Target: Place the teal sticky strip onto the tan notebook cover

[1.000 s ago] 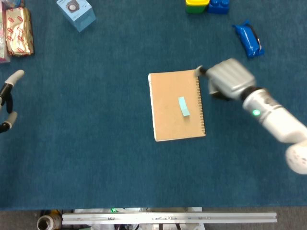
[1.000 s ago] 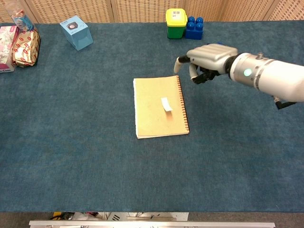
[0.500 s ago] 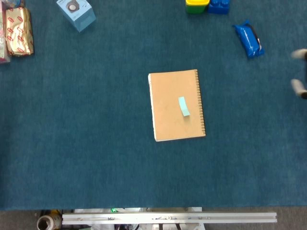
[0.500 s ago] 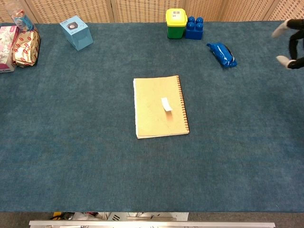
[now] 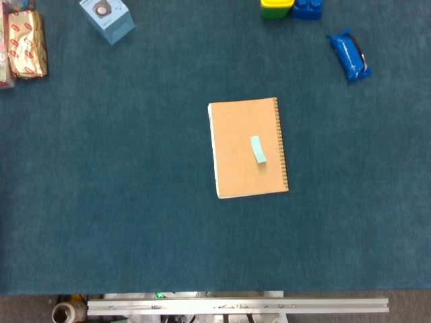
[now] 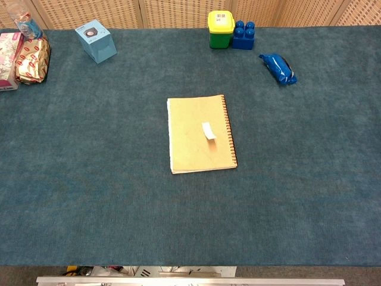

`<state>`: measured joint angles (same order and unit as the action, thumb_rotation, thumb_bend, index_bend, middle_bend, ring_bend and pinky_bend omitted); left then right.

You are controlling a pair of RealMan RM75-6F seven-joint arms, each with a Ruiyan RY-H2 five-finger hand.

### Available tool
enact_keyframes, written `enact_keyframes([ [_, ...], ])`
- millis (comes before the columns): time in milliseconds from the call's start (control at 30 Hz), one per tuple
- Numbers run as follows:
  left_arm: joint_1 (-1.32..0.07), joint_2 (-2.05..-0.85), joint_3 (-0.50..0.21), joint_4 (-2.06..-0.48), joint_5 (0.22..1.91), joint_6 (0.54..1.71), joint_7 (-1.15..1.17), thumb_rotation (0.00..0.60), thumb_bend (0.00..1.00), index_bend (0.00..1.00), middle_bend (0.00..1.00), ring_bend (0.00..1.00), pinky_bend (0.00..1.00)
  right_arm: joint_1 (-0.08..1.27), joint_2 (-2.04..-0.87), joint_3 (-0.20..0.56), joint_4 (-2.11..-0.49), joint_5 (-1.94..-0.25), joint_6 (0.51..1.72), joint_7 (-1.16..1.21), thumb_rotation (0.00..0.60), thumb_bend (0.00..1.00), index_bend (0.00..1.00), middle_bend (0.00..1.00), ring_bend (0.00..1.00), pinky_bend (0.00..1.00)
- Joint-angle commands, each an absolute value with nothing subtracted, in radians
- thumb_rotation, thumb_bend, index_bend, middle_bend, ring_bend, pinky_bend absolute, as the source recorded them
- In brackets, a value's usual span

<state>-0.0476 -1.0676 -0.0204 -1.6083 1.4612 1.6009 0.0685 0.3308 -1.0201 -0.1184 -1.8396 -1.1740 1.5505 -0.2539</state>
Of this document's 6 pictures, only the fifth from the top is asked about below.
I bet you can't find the light green paper strip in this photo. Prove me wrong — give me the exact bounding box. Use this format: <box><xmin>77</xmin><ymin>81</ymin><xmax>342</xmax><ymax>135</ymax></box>
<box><xmin>250</xmin><ymin>135</ymin><xmax>268</xmax><ymax>165</ymax></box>

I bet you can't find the brown spiral notebook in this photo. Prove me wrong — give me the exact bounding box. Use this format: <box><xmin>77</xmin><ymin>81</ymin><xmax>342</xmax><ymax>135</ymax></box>
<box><xmin>207</xmin><ymin>97</ymin><xmax>290</xmax><ymax>200</ymax></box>

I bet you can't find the teal table cloth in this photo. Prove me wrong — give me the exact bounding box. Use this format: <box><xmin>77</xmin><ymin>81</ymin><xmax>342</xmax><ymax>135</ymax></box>
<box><xmin>0</xmin><ymin>0</ymin><xmax>431</xmax><ymax>297</ymax></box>

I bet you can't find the green container yellow lid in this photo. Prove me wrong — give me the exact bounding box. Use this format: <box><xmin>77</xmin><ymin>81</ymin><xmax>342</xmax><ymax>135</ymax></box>
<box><xmin>259</xmin><ymin>0</ymin><xmax>294</xmax><ymax>20</ymax></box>

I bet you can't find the blue snack packet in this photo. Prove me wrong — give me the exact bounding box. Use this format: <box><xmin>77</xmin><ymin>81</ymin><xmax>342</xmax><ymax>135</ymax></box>
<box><xmin>325</xmin><ymin>27</ymin><xmax>372</xmax><ymax>83</ymax></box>

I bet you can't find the light blue speaker box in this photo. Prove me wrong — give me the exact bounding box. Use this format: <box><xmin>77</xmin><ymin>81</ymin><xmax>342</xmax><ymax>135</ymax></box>
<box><xmin>79</xmin><ymin>0</ymin><xmax>135</xmax><ymax>46</ymax></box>

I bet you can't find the blue toy brick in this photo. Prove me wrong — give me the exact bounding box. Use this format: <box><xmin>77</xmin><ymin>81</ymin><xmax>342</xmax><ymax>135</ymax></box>
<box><xmin>291</xmin><ymin>0</ymin><xmax>323</xmax><ymax>21</ymax></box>

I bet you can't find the brown tape roll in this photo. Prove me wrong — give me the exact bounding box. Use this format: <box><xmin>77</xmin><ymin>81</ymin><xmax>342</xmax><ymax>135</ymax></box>
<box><xmin>51</xmin><ymin>301</ymin><xmax>87</xmax><ymax>323</ymax></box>

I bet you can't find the gold snack package red print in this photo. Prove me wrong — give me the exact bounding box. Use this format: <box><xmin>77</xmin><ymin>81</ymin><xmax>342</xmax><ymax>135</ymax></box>
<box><xmin>7</xmin><ymin>9</ymin><xmax>48</xmax><ymax>80</ymax></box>

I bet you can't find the pink floral box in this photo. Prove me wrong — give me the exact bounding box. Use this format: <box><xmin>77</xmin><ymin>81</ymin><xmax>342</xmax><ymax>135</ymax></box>
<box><xmin>0</xmin><ymin>0</ymin><xmax>16</xmax><ymax>90</ymax></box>

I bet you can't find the aluminium profile rail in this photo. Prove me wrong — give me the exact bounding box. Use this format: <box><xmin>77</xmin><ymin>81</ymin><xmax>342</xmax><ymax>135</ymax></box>
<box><xmin>86</xmin><ymin>297</ymin><xmax>390</xmax><ymax>316</ymax></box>

